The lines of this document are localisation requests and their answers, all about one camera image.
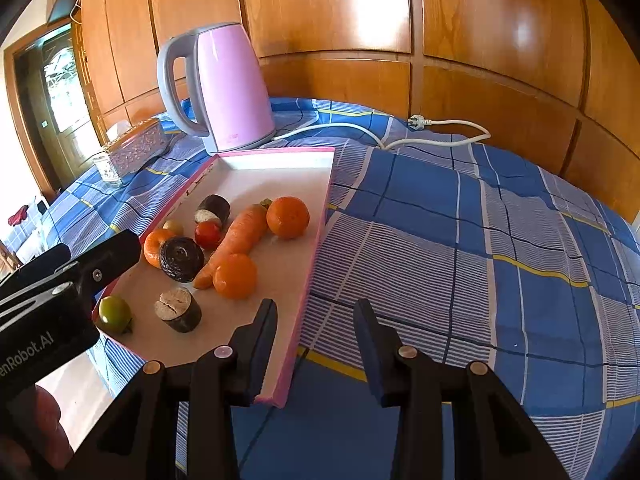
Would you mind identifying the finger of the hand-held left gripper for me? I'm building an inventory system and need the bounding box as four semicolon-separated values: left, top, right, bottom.
0;231;142;311
0;246;71;291

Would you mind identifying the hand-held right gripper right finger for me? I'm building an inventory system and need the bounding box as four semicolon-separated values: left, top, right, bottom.
355;299;571;480

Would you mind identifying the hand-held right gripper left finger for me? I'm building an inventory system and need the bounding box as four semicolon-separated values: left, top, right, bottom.
65;300;277;480

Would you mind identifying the small orange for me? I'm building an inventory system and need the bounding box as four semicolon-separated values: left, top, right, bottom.
213;253;258;301

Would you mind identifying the white tray with pink rim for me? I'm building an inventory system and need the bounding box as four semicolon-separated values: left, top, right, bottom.
92;146;337;408

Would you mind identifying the red tomato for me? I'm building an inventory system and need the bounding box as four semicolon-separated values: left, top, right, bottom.
194;220;223;251

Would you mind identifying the brown chocolate piece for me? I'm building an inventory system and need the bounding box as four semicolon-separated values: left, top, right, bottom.
194;194;232;228

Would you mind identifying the carrot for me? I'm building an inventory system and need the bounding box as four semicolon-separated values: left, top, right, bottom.
193;199;273;290

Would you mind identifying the large orange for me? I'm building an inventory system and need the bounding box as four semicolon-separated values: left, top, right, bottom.
266;196;311;240

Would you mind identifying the person's left hand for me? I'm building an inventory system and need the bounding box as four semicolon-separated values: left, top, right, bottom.
10;387;75;471

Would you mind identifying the clear glass cup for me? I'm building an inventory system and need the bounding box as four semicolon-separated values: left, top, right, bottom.
91;152;123;183

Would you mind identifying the silver tissue box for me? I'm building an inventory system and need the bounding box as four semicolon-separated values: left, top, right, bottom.
102;117;167;176

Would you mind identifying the blue plaid blanket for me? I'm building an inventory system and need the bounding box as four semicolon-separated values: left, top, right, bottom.
10;95;640;480

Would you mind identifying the wooden glass-panel door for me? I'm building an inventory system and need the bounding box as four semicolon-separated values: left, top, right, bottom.
5;17;108;201

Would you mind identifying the pink electric kettle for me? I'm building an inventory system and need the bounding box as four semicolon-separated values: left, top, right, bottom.
156;22;277;156

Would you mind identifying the wooden wardrobe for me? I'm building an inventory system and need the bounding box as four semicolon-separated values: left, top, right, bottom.
75;0;640;226

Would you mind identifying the white power cable with plug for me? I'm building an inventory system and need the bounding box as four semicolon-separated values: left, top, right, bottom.
270;114;492;152

